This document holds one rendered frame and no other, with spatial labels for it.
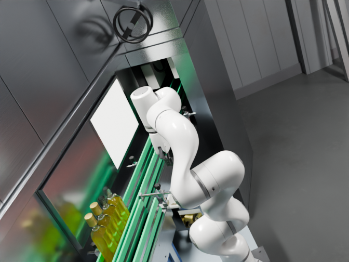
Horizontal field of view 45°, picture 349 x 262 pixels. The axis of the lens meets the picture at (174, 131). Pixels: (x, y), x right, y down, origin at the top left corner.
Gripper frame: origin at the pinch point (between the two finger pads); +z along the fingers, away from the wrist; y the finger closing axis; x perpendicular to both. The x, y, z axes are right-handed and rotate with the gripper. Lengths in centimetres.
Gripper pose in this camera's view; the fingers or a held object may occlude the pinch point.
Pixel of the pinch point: (170, 157)
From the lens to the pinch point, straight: 170.7
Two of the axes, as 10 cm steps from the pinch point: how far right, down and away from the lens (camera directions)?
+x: 9.2, -1.7, -3.6
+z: 3.4, 7.9, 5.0
